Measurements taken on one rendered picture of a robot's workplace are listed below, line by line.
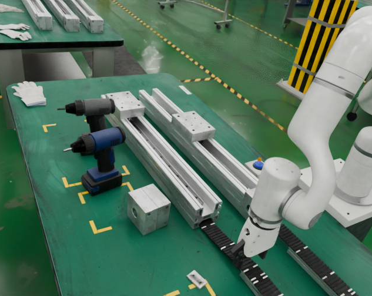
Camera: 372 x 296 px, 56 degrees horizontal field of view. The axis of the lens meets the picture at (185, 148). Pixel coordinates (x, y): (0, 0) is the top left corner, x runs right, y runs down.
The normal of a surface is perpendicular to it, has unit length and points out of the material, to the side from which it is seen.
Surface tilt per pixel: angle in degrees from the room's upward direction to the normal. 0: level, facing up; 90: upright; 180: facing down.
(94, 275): 0
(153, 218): 90
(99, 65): 90
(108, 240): 0
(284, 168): 1
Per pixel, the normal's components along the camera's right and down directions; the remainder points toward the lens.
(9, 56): 0.46, 0.54
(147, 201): 0.14, -0.82
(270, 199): -0.67, 0.32
